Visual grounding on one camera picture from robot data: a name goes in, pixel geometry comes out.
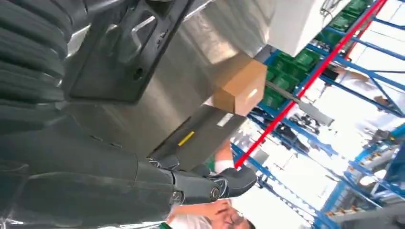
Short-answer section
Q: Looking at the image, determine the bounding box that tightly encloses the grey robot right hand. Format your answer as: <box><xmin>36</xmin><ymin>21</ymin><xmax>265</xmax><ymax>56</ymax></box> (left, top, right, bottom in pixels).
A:
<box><xmin>0</xmin><ymin>106</ymin><xmax>258</xmax><ymax>229</ymax></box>

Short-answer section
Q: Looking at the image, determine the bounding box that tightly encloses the dark grey panel yellow label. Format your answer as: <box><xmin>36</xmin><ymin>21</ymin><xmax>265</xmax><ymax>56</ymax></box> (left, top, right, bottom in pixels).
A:
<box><xmin>151</xmin><ymin>104</ymin><xmax>248</xmax><ymax>172</ymax></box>

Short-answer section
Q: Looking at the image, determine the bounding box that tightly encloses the robot right arm ribbed sleeve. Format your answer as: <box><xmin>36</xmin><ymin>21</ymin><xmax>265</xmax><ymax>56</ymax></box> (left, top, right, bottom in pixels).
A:
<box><xmin>0</xmin><ymin>0</ymin><xmax>74</xmax><ymax>135</ymax></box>

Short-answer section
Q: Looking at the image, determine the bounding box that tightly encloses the person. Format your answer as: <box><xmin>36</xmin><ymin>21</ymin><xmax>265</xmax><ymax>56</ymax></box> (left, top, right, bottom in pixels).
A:
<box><xmin>159</xmin><ymin>140</ymin><xmax>257</xmax><ymax>229</ymax></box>

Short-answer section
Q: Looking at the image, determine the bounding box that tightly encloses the stainless steel cabinet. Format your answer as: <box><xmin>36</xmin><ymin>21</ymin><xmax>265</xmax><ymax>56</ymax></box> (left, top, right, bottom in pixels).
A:
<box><xmin>63</xmin><ymin>0</ymin><xmax>269</xmax><ymax>159</ymax></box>

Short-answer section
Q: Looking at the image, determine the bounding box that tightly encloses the brown cardboard box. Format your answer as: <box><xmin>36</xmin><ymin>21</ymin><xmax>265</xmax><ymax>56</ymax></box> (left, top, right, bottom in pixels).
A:
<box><xmin>211</xmin><ymin>58</ymin><xmax>267</xmax><ymax>117</ymax></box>

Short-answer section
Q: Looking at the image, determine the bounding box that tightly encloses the green plastic crate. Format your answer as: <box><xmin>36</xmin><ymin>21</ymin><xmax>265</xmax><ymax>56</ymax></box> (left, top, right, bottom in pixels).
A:
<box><xmin>330</xmin><ymin>10</ymin><xmax>359</xmax><ymax>33</ymax></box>
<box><xmin>260</xmin><ymin>89</ymin><xmax>286</xmax><ymax>110</ymax></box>
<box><xmin>271</xmin><ymin>72</ymin><xmax>300</xmax><ymax>93</ymax></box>
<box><xmin>293</xmin><ymin>48</ymin><xmax>321</xmax><ymax>70</ymax></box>

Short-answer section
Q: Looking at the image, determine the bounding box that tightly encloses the red metal beam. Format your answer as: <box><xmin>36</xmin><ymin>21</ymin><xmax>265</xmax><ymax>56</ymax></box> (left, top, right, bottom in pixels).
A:
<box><xmin>234</xmin><ymin>0</ymin><xmax>389</xmax><ymax>169</ymax></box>

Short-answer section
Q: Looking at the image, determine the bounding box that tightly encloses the grey metal bar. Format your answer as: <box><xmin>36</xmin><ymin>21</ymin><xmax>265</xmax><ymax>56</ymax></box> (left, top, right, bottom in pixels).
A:
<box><xmin>265</xmin><ymin>80</ymin><xmax>335</xmax><ymax>127</ymax></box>

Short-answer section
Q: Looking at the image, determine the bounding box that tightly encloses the white box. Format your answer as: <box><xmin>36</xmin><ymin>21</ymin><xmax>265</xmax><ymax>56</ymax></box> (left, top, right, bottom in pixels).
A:
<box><xmin>266</xmin><ymin>0</ymin><xmax>352</xmax><ymax>58</ymax></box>

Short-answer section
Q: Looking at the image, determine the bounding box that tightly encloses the blue warehouse racking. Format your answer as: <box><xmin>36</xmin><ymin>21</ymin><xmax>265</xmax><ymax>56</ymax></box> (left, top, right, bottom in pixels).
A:
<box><xmin>230</xmin><ymin>0</ymin><xmax>405</xmax><ymax>229</ymax></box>

